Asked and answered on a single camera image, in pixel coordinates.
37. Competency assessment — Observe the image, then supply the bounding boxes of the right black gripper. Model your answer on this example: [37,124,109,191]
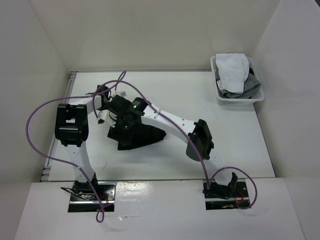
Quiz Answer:
[108,112,136,146]

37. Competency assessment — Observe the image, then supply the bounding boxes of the black skirt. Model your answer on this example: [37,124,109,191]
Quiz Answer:
[107,124,167,151]

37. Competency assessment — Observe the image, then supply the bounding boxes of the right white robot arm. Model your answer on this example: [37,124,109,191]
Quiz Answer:
[106,95,238,199]

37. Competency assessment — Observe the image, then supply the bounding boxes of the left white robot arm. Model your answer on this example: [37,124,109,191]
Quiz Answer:
[54,85,110,200]

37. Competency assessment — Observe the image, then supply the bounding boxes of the white skirt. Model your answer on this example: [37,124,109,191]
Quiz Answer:
[215,53,249,94]

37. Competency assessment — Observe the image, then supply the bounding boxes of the grey skirt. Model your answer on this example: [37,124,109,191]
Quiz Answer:
[216,72,261,99]

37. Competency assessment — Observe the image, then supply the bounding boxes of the white plastic basket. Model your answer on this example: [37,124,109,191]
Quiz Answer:
[210,55,265,106]

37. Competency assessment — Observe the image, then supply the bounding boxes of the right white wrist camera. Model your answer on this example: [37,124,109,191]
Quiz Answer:
[97,110,117,128]

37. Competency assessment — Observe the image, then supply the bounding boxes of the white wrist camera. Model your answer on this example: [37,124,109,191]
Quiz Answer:
[97,110,117,128]
[114,91,127,98]

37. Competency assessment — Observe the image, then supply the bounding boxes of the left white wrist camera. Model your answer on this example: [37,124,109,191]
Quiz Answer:
[114,91,127,98]

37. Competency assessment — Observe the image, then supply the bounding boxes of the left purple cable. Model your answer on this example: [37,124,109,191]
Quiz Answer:
[26,70,127,223]

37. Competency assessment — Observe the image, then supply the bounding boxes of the purple cable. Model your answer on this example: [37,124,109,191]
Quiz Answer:
[26,70,127,223]
[91,79,259,210]

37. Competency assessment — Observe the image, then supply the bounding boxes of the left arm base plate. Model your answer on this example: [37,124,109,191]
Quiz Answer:
[61,181,116,213]

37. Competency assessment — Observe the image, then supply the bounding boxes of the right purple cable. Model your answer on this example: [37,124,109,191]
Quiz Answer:
[91,79,259,210]

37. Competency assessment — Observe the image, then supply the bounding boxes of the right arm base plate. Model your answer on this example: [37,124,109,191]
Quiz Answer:
[202,179,251,210]

